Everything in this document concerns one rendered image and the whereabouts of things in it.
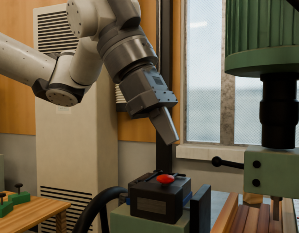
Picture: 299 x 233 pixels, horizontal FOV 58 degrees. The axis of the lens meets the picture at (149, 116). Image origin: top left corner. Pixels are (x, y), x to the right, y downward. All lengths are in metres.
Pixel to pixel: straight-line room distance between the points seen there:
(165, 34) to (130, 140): 0.77
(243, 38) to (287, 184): 0.23
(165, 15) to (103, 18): 1.41
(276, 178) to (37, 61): 0.56
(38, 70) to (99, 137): 1.15
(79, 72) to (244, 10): 0.37
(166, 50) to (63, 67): 1.18
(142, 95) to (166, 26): 1.46
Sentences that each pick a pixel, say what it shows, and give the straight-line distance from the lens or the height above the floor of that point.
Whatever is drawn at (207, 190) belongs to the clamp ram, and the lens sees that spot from 0.50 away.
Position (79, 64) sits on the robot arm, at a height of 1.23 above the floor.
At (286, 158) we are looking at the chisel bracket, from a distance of 0.47.
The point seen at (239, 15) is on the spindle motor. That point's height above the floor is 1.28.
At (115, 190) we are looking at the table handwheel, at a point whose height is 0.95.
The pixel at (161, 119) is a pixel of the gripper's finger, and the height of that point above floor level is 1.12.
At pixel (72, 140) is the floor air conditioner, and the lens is 1.89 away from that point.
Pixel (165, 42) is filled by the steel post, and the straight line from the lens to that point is 1.82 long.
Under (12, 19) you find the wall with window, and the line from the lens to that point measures 2.75.
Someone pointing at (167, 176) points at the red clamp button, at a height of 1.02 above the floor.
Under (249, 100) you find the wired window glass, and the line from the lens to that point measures 1.84.
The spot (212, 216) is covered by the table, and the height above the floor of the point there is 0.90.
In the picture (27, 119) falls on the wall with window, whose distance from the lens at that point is 2.57.
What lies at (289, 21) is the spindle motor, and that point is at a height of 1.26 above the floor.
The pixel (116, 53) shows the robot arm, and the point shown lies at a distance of 0.45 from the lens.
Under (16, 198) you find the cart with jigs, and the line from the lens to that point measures 1.86.
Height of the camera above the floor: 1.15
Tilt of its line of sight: 3 degrees down
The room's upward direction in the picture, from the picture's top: straight up
